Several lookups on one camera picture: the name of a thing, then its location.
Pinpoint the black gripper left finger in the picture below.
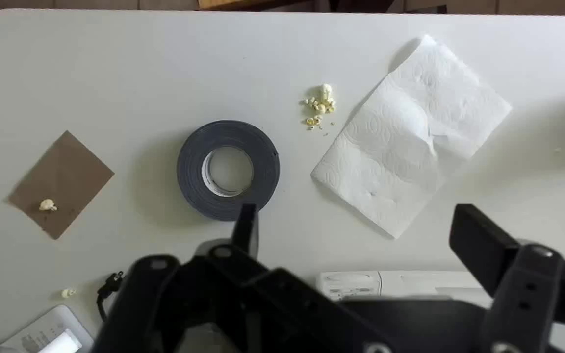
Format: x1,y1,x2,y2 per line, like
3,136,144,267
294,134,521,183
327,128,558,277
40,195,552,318
91,202,396,353

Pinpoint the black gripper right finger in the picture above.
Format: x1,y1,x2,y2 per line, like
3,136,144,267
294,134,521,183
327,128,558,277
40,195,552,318
447,204,565,353

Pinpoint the dark grey tape roll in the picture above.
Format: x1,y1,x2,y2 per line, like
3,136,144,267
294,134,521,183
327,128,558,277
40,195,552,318
174,118,282,224

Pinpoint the white microwave oven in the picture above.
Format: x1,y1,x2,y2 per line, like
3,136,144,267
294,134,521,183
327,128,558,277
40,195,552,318
313,269,494,310

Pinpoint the white rectangular device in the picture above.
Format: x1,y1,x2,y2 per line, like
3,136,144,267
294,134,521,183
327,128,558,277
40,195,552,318
0,304,95,353

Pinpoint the single popcorn piece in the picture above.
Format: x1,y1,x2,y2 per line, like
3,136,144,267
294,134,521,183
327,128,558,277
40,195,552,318
37,196,60,214

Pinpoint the brown paper square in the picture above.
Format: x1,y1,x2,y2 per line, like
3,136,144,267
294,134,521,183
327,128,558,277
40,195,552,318
5,130,115,242

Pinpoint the white paper towel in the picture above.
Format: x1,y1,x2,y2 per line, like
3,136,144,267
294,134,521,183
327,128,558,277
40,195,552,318
309,34,513,242

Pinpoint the popcorn crumb pile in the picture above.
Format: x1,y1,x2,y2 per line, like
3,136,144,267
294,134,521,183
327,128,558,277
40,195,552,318
297,83,339,132

